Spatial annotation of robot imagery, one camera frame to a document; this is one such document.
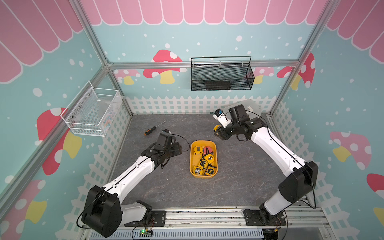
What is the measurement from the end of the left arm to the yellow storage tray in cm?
18

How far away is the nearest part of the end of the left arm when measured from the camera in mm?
594

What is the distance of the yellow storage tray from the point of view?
0.88m
